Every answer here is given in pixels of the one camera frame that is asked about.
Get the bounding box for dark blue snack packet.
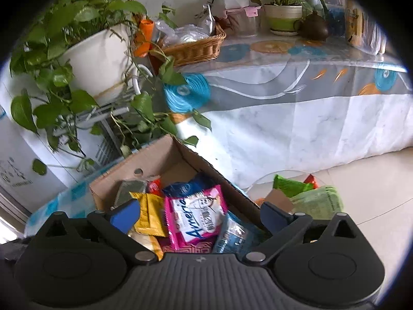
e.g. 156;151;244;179
161;172;217;199

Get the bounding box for pale green snack packet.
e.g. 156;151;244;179
290;185;344;220

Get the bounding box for green white plant pot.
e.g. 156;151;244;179
263;4;304;36

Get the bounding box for blue white checkered tablecloth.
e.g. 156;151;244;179
24;155;136;236

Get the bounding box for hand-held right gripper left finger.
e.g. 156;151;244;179
42;198;163;261

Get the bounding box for white metal plant rack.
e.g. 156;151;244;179
52;68;152;168

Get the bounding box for light blue snack packet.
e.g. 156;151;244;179
211;211;263;254

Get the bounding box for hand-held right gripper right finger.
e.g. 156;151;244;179
242;201;363;264

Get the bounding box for silver foil snack packet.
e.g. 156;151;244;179
113;180;147;209

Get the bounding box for pothos plant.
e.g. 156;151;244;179
9;0;212;176

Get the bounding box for red snack packet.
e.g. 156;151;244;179
145;178;162;197

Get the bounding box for silver foil bag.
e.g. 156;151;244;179
197;5;216;36

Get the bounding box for pink white snack packet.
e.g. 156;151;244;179
163;184;229;251

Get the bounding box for yellow zigzag-edge snack packet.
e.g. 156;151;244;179
129;191;168;237

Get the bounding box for golden label jar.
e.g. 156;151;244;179
344;0;367;46

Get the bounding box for yellow orange snack packet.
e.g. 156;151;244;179
127;226;164;261

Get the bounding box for wicker basket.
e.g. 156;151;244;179
152;22;227;68

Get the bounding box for brown clay teapot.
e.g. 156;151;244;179
293;11;330;41

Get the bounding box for large white plant pot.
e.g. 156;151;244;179
60;22;139;105

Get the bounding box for clear plastic bags in basket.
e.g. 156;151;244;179
155;22;210;47

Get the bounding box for blue container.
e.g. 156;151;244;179
326;5;347;36

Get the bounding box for cardboard box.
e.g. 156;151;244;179
89;135;273;243

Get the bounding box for clear round container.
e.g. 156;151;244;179
243;169;323;207

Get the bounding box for dark red patterned packet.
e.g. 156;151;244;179
163;237;217;256

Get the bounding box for clear plastic bag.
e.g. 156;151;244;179
364;16;388;55

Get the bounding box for patterned table cover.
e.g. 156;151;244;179
174;34;413;184

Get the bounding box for clear jar with pink lid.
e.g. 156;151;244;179
226;6;262;37

